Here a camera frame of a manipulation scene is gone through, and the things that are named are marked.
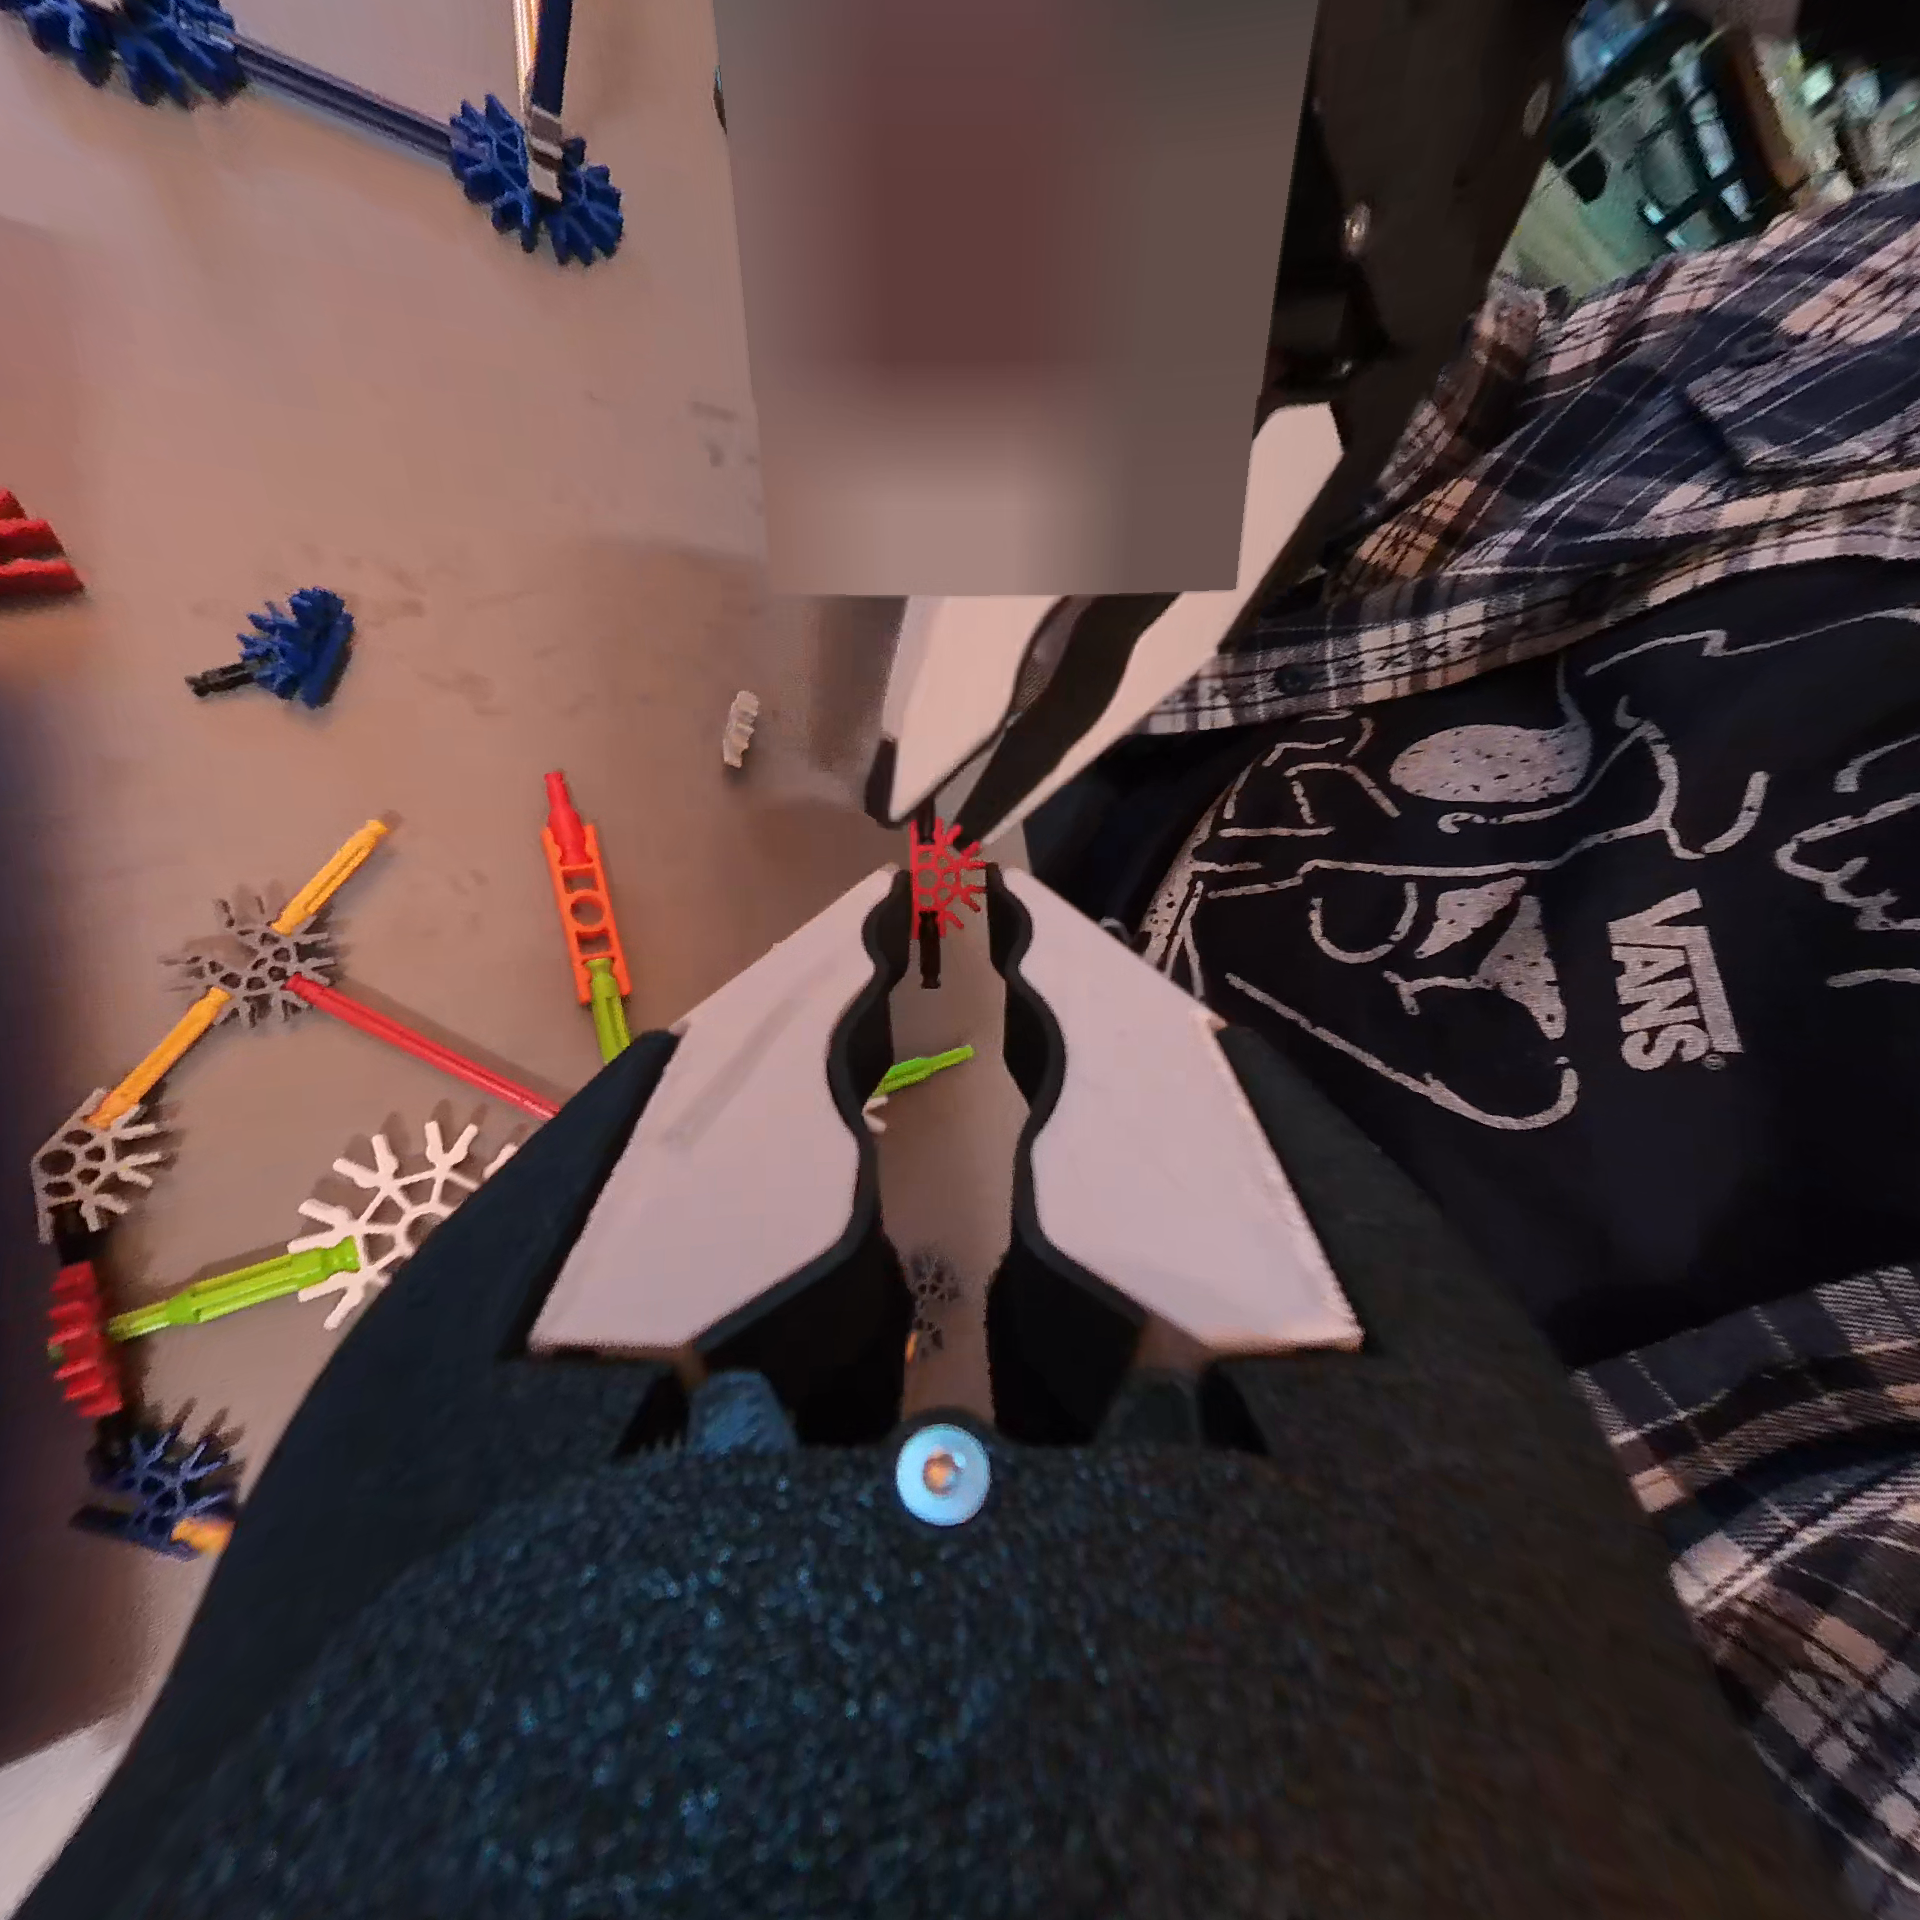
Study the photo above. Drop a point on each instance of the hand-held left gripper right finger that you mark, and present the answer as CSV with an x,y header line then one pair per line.
x,y
1187,1185

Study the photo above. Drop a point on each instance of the person's plaid shirt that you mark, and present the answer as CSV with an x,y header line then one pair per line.
x,y
1725,406

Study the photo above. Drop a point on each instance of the blue construction toy car frame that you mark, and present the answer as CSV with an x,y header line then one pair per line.
x,y
511,163

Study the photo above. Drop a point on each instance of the person in dark printed shirt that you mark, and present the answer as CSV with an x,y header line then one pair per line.
x,y
1425,1227

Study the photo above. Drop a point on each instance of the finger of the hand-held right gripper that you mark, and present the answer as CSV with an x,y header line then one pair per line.
x,y
945,672
1291,482

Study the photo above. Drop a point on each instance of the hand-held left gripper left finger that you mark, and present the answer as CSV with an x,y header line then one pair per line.
x,y
721,1169

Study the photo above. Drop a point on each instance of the red snowflake connector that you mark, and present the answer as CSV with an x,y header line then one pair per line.
x,y
947,876

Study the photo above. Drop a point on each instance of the small white clip piece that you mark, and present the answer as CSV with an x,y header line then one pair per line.
x,y
743,730

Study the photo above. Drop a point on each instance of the spoked construction toy wheel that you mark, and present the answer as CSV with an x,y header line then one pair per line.
x,y
587,914

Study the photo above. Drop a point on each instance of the short black rod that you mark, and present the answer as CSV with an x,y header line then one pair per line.
x,y
931,962

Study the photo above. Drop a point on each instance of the red wedge connector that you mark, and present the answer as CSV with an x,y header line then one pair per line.
x,y
31,545

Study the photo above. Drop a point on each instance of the blue connector with black rod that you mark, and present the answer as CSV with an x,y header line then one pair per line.
x,y
301,645

